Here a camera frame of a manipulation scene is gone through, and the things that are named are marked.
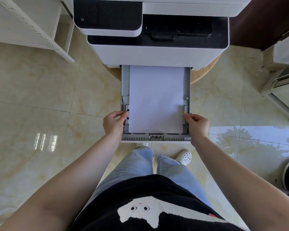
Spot person's left hand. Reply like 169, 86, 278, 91
103, 111, 129, 143

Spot person's right hand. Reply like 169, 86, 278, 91
184, 113, 210, 145

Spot grey printer paper tray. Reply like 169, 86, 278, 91
121, 65, 192, 143

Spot person's right forearm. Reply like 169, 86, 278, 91
190, 137, 289, 231

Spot person's left forearm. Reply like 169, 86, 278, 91
0, 133, 123, 231

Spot white clog shoe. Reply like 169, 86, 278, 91
175, 149, 192, 166

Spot stack of white paper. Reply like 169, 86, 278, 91
128, 65, 185, 134

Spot light blue jeans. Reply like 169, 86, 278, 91
87, 146, 213, 210

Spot round wooden table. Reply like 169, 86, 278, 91
104, 54, 222, 85

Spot white and black printer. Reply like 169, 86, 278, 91
73, 0, 253, 69

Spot black printed t-shirt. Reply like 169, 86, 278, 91
69, 174, 246, 231

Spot white air conditioner unit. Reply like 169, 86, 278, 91
260, 29, 289, 125

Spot dark brown wooden cabinet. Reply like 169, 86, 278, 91
229, 0, 289, 51

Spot white metal shelf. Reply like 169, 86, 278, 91
0, 0, 75, 63

